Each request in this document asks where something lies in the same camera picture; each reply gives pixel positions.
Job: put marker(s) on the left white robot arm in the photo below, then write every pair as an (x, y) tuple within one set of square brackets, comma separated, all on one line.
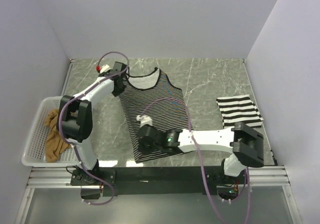
[(75, 117)]

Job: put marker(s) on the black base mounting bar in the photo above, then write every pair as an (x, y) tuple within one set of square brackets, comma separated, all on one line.
[(115, 181)]

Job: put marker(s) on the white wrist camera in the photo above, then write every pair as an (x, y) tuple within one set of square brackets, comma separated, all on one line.
[(103, 69), (144, 120)]

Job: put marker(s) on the aluminium frame rail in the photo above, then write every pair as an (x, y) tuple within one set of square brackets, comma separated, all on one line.
[(59, 178)]

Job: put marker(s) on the thin-striped black white tank top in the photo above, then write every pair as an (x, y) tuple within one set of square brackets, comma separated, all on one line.
[(139, 92)]

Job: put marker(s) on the white plastic basket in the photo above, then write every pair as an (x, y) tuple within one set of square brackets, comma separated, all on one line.
[(34, 152)]

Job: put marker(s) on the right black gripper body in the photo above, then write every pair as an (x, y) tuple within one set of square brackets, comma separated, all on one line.
[(146, 149)]

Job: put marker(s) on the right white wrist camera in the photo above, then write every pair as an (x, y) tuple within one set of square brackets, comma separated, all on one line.
[(144, 120)]

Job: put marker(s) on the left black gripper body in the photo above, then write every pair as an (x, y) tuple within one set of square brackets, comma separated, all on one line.
[(119, 91)]

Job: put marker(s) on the wide-striped black white tank top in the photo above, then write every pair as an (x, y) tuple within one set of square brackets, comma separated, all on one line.
[(239, 109)]

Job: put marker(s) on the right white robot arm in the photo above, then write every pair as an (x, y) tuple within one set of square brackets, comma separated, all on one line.
[(244, 144)]

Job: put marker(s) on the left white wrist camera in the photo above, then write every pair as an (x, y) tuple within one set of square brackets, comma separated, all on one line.
[(103, 69)]

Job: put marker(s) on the tan tank top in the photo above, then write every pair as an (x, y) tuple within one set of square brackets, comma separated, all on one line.
[(54, 145)]

